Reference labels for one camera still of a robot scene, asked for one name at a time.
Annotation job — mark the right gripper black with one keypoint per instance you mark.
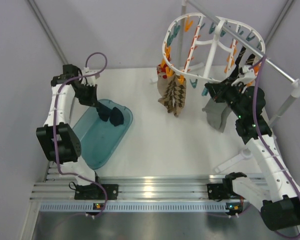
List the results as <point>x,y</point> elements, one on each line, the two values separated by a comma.
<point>218,90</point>

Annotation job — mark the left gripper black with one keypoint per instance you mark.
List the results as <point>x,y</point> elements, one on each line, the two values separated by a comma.
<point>92,100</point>

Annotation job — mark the teal clothes peg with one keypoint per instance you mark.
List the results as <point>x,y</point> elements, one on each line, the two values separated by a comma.
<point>194,83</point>
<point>205,92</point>

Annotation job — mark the navy blue sock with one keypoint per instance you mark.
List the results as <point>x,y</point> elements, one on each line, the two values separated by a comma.
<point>104,112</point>
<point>116,117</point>

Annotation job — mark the white oval clip hanger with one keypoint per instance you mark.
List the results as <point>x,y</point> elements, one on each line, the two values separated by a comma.
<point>195,47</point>

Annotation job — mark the grey striped sock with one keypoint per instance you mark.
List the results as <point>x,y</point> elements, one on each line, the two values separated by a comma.
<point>222,117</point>

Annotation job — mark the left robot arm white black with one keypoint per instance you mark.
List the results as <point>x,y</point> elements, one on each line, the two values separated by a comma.
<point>59,142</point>

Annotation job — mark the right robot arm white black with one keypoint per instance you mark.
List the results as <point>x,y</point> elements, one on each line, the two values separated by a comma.
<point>279,206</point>

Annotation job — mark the grey sock in basket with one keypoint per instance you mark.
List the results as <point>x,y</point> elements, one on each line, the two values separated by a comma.
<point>209,110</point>

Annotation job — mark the teal plastic basket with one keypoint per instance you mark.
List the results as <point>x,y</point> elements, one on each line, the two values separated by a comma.
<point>99,139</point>

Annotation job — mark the brown checkered sock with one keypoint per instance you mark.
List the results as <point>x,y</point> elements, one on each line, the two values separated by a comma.
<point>174,98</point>

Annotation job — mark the beige sock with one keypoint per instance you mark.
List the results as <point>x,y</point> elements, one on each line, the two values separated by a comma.
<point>163,80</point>

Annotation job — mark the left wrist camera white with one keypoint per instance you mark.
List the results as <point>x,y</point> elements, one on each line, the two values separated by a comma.
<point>90,76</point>

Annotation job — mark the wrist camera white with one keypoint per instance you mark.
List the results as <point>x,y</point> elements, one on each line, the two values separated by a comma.
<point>246,75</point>
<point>90,76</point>

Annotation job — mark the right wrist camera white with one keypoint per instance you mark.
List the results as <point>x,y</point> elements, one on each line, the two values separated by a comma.
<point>246,75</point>

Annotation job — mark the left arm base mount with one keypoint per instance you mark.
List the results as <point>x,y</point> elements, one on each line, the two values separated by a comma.
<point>94,192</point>

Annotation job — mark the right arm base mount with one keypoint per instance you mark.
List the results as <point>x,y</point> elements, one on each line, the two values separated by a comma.
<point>217,192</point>

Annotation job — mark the aluminium rail frame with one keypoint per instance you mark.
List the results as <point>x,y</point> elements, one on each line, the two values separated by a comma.
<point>161,158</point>

